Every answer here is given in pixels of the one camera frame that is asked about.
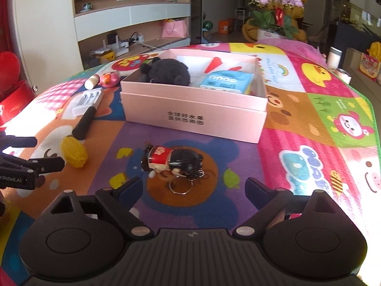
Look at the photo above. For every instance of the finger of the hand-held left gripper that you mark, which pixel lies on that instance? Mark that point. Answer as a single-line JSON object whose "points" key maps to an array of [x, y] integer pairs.
{"points": [[49, 163], [20, 141]]}

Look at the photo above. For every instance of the green ball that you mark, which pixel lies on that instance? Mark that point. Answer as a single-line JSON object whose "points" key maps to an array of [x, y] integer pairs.
{"points": [[207, 25]]}

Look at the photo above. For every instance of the grey cup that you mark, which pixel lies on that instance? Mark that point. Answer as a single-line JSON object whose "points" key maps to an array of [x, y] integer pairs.
{"points": [[343, 76]]}

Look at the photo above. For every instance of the white wall shelf unit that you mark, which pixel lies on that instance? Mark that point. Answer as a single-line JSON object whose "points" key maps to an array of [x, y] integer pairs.
{"points": [[134, 15]]}

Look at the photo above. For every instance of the potted purple orchid plant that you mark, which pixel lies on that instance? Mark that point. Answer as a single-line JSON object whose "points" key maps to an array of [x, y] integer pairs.
{"points": [[273, 12]]}

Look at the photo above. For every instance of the black cabinet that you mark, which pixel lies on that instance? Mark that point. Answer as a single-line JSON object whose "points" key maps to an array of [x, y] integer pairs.
{"points": [[345, 35]]}

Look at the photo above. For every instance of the white foam rocket red fins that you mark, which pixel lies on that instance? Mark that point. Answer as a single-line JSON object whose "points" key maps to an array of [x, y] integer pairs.
{"points": [[212, 65]]}

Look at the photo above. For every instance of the white power strip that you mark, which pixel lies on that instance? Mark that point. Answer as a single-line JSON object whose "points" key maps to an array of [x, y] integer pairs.
{"points": [[137, 39]]}

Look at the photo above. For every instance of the colourful cartoon play mat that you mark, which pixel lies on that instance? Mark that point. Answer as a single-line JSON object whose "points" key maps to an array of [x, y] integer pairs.
{"points": [[297, 131]]}

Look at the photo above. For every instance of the pink cardboard box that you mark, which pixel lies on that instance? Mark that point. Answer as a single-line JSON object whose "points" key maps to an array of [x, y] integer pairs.
{"points": [[193, 110]]}

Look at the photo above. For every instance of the small white bottle red cap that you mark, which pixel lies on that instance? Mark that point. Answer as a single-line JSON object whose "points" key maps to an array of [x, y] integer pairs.
{"points": [[90, 82]]}

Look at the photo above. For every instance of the pink pig toy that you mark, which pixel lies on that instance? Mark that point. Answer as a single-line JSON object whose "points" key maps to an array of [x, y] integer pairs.
{"points": [[109, 80]]}

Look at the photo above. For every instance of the black plush toy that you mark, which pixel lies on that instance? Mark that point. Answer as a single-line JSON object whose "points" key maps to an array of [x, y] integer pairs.
{"points": [[168, 71]]}

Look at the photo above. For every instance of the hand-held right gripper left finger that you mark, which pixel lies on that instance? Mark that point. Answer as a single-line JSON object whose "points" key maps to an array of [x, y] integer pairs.
{"points": [[131, 189]]}

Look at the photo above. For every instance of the blue and white pouch pack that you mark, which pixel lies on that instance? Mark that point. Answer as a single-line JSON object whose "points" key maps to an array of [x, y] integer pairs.
{"points": [[226, 82]]}

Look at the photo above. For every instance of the yellow printed bag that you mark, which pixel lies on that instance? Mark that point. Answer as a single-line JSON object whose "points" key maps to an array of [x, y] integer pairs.
{"points": [[370, 62]]}

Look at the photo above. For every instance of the red box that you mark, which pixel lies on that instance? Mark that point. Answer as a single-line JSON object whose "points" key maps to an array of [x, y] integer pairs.
{"points": [[15, 95]]}

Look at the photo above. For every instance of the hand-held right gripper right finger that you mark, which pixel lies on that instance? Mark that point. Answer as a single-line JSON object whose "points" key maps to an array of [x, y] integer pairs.
{"points": [[259, 189]]}

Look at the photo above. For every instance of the white battery charger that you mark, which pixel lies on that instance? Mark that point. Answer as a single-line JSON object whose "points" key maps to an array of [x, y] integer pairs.
{"points": [[84, 101]]}

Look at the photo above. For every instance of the orange box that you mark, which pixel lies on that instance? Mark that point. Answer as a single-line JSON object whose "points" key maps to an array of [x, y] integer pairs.
{"points": [[225, 26]]}

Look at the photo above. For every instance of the yellow shelf item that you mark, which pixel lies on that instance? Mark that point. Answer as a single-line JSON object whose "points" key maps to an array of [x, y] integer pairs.
{"points": [[104, 56]]}

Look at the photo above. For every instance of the white router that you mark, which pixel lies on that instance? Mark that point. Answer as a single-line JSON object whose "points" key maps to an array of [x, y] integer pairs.
{"points": [[117, 47]]}

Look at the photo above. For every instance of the white cup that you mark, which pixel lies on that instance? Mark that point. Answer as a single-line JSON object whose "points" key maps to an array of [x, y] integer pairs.
{"points": [[334, 56]]}

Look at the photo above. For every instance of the brown cardboard box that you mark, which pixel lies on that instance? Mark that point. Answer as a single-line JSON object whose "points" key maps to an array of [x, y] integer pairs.
{"points": [[351, 59]]}

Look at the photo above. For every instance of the pink gift bag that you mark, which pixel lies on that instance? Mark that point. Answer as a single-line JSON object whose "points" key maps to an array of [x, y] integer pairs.
{"points": [[174, 29]]}

